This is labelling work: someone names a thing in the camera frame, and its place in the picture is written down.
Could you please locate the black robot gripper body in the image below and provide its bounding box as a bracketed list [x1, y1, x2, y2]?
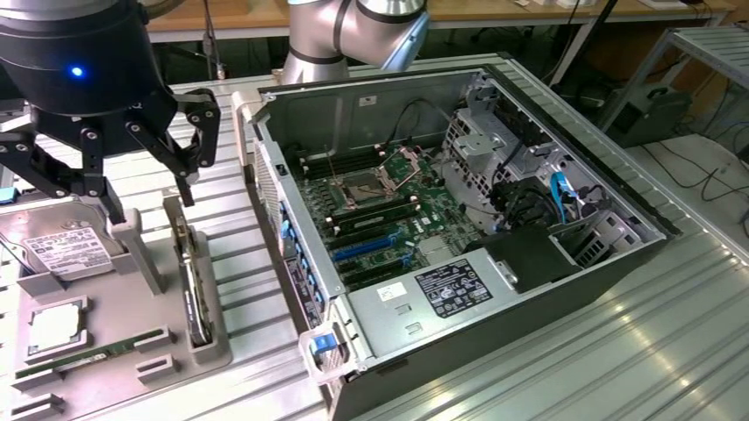
[0, 0, 180, 158]

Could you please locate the green graphics card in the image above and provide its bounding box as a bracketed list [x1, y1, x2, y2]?
[160, 195, 214, 348]

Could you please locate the black office chair base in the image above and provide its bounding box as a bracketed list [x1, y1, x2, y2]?
[154, 41, 205, 83]

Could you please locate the silver hard disk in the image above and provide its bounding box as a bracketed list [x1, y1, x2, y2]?
[0, 195, 128, 282]

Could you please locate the black RAM slot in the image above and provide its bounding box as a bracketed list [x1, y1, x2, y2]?
[328, 200, 416, 227]
[304, 155, 384, 176]
[325, 196, 413, 223]
[330, 204, 420, 232]
[306, 160, 387, 182]
[334, 209, 423, 237]
[300, 146, 379, 168]
[301, 151, 381, 172]

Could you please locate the CPU socket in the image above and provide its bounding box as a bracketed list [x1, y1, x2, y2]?
[336, 168, 391, 208]

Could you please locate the grey parts rack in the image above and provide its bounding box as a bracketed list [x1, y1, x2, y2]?
[0, 205, 236, 421]

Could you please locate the metal socket cover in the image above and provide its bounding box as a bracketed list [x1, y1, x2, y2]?
[375, 146, 423, 193]

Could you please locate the silver CPU chip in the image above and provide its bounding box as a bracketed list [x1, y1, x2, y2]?
[25, 304, 83, 353]

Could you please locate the long blue expansion slot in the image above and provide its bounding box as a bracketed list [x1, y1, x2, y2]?
[329, 238, 396, 263]

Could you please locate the long black expansion slot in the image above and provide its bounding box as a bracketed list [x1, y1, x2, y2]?
[342, 267, 411, 287]
[336, 257, 404, 278]

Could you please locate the green RAM stick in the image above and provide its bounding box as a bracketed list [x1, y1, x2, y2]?
[14, 330, 164, 382]

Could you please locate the green motherboard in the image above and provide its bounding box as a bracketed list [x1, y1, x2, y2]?
[290, 139, 488, 293]

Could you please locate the silver metal drive cage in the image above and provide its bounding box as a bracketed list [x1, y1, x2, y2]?
[440, 104, 564, 220]

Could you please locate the silver chipset heatsink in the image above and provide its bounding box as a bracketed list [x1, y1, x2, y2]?
[417, 239, 459, 260]

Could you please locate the wooden desk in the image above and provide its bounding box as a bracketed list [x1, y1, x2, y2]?
[145, 0, 735, 84]

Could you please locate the silver power supply unit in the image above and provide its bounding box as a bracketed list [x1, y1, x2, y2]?
[344, 249, 520, 361]

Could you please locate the black plastic air shroud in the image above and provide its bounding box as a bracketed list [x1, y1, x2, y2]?
[465, 222, 581, 295]

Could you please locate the open black PC case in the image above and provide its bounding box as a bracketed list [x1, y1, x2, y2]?
[230, 51, 683, 421]

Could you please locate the silver vented disk bay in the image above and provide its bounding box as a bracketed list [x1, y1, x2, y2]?
[548, 205, 668, 269]

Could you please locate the black box device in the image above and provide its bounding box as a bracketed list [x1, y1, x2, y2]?
[616, 86, 695, 148]

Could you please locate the metal slat side table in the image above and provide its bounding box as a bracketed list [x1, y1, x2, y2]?
[595, 24, 749, 132]

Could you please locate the grey hanging cable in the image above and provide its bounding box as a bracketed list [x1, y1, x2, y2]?
[200, 0, 226, 81]

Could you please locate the grey metal frame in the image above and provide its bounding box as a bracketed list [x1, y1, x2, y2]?
[0, 98, 30, 133]

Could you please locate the thin black looping wire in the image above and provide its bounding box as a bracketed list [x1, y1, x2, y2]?
[393, 98, 456, 142]

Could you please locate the black wire bundle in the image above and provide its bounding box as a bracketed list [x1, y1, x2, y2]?
[488, 177, 553, 232]

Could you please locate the blue SATA wire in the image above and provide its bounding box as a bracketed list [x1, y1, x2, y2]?
[547, 169, 573, 225]

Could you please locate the black floor cable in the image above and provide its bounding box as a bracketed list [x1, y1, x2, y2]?
[639, 144, 749, 201]

